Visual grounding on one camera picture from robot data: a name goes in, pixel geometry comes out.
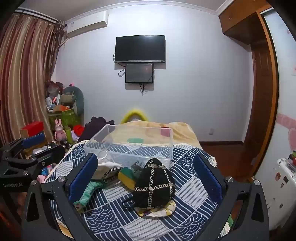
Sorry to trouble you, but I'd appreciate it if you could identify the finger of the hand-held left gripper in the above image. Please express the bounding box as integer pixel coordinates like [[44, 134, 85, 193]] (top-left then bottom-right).
[[0, 145, 67, 175], [0, 134, 46, 158]]

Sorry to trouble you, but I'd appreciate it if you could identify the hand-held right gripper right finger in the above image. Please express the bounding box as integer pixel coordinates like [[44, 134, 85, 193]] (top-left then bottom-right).
[[193, 153, 270, 241]]

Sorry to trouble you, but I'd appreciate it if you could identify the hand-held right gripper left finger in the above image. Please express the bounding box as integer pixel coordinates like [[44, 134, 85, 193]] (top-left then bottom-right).
[[21, 153, 102, 241]]

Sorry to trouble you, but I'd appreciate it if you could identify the green and yellow sponge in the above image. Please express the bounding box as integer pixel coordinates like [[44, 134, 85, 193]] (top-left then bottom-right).
[[118, 167, 137, 191]]

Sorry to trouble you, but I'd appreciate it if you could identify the black chain-trimmed hat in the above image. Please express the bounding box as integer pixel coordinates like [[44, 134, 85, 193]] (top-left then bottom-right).
[[122, 158, 176, 210]]

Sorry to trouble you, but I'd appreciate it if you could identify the clear plastic box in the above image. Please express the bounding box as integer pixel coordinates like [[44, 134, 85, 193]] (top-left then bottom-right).
[[84, 124, 173, 169]]

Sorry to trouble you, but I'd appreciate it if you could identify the red box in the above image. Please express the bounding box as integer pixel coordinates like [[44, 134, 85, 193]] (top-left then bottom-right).
[[21, 121, 44, 135]]

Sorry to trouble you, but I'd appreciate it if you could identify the mint green knitted cloth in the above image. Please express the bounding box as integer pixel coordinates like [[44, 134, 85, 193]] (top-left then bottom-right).
[[73, 181, 103, 213]]

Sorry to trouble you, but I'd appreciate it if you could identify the blue wave-patterned blanket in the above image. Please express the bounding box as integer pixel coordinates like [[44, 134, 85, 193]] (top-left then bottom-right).
[[42, 141, 230, 241]]

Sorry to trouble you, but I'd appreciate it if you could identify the pink bunny toy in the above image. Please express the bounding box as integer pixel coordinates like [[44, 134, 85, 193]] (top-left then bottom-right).
[[54, 119, 66, 142]]

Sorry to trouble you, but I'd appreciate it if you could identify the green storage bag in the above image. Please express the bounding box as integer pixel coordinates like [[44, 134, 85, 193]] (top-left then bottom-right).
[[48, 108, 80, 140]]

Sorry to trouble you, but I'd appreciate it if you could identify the yellow blanket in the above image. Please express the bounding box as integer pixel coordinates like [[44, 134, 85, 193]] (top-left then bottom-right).
[[109, 121, 202, 149]]

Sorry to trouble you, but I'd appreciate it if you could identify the floral yellow cloth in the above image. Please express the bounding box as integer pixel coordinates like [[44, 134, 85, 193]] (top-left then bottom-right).
[[135, 200, 176, 217]]

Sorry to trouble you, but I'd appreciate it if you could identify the dark grey-green cloth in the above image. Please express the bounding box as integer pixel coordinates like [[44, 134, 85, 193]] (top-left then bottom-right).
[[131, 162, 145, 179]]

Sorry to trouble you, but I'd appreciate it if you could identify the grey neck pillow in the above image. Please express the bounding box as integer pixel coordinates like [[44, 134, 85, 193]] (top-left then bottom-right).
[[63, 86, 84, 116]]

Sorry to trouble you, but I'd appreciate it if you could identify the striped brown curtain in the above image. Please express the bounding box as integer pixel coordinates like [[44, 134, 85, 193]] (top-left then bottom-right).
[[0, 13, 67, 145]]

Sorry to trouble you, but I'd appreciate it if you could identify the white appliance with stickers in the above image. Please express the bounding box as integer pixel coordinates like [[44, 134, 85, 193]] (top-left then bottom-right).
[[261, 150, 296, 232]]

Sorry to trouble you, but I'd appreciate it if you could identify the white air conditioner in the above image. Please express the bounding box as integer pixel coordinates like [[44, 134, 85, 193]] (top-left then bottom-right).
[[66, 10, 109, 39]]

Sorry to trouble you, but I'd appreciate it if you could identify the white cloth with ring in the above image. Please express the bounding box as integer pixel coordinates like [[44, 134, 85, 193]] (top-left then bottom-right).
[[91, 150, 123, 181]]

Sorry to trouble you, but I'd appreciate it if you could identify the small black chain-trimmed pouch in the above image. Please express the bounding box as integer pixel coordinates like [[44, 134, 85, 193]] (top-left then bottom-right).
[[102, 168, 123, 184]]

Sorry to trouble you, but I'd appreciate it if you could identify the yellow plush ring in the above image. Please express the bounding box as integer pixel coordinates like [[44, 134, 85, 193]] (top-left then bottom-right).
[[122, 109, 149, 123]]

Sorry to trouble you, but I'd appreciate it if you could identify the small black wall monitor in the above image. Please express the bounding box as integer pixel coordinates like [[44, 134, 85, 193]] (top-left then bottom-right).
[[125, 63, 154, 84]]

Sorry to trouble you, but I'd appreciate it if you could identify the curtain rail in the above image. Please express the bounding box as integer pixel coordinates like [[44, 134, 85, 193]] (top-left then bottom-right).
[[15, 7, 59, 24]]

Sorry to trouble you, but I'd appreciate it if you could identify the black wall television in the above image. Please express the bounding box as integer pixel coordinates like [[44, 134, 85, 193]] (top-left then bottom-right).
[[115, 35, 166, 63]]

